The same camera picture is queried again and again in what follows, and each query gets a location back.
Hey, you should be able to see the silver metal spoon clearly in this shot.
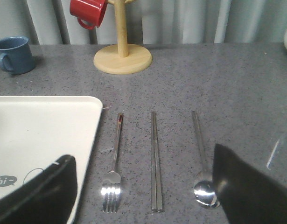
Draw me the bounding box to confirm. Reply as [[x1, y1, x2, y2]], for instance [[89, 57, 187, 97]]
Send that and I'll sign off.
[[192, 111, 220, 209]]

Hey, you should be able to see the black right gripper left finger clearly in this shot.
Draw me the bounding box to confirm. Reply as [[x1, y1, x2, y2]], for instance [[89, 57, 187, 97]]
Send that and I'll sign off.
[[0, 155, 77, 224]]

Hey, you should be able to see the silver metal fork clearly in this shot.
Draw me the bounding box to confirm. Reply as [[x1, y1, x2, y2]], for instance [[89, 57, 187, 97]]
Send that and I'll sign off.
[[101, 113, 124, 213]]

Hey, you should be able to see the cream rabbit serving tray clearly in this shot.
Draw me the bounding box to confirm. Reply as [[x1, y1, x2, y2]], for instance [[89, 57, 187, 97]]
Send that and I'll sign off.
[[0, 96, 104, 224]]

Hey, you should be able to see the blue enamel mug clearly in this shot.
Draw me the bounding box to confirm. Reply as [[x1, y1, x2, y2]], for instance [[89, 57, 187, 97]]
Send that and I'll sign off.
[[0, 36, 35, 75]]

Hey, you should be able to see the red enamel mug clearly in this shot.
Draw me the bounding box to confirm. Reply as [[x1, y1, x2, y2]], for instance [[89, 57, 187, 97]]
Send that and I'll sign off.
[[70, 0, 107, 30]]

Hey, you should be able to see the wooden mug tree stand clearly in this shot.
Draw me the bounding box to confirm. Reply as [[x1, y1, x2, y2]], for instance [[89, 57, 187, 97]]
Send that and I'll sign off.
[[93, 0, 152, 75]]

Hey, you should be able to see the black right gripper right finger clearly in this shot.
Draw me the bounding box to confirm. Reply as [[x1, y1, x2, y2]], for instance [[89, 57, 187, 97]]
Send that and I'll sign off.
[[213, 144, 287, 224]]

